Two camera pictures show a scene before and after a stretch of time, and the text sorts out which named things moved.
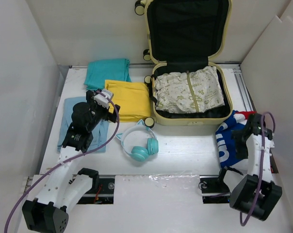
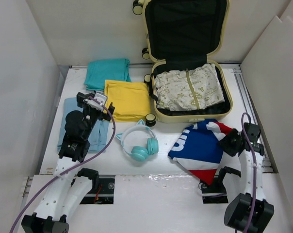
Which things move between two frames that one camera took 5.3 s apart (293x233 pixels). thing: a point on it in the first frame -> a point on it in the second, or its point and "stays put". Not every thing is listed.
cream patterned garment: (196, 91) stays put
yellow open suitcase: (183, 35) stays put
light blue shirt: (98, 143) stays put
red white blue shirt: (227, 152) -> (197, 148)
